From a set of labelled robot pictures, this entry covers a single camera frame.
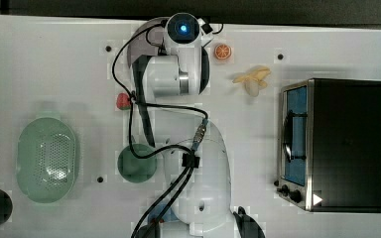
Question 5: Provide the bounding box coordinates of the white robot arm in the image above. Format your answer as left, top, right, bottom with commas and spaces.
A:
128, 13, 242, 238

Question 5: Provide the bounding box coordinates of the grey round plate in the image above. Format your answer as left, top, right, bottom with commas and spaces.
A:
126, 17, 168, 66

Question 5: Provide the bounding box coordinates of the red strawberry toy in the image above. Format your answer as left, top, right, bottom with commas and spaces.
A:
116, 93, 131, 110

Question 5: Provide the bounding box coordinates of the peeled banana toy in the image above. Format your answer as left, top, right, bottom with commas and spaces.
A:
232, 66, 271, 97

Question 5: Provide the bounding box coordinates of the orange slice toy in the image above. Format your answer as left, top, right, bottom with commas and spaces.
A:
214, 44, 232, 60

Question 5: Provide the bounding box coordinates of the blue bowl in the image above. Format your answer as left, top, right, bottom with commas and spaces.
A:
147, 203, 179, 223

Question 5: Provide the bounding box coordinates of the black chair armrest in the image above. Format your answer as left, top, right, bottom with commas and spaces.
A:
233, 206, 266, 238

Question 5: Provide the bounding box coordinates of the black toaster oven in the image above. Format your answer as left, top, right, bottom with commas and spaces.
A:
274, 78, 381, 213

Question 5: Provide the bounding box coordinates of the green oval colander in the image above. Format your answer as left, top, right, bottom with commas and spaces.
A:
16, 112, 76, 203

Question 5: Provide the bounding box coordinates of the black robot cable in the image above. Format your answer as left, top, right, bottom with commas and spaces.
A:
111, 19, 225, 238

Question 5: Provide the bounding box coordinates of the green cup with handle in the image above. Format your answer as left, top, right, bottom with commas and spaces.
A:
117, 146, 157, 183

